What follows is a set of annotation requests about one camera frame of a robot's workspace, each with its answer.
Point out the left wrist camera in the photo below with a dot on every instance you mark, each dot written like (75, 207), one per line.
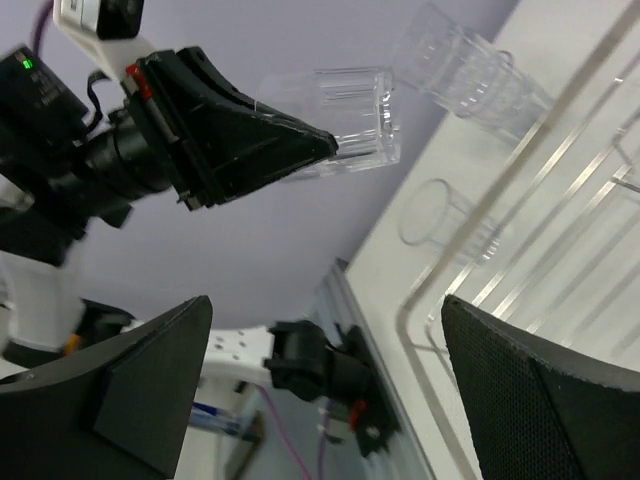
(106, 31)

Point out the clear glass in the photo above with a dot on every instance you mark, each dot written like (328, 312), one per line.
(468, 76)
(433, 214)
(356, 105)

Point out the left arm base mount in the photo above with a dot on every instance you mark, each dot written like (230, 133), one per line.
(303, 362)

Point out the metal wire dish rack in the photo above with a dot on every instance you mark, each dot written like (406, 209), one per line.
(566, 203)

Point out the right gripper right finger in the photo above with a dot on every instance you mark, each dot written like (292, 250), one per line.
(537, 410)

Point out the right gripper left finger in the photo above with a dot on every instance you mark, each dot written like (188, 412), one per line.
(118, 409)

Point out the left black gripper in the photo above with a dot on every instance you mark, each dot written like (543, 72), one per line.
(185, 126)

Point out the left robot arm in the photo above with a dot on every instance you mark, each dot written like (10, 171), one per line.
(52, 147)

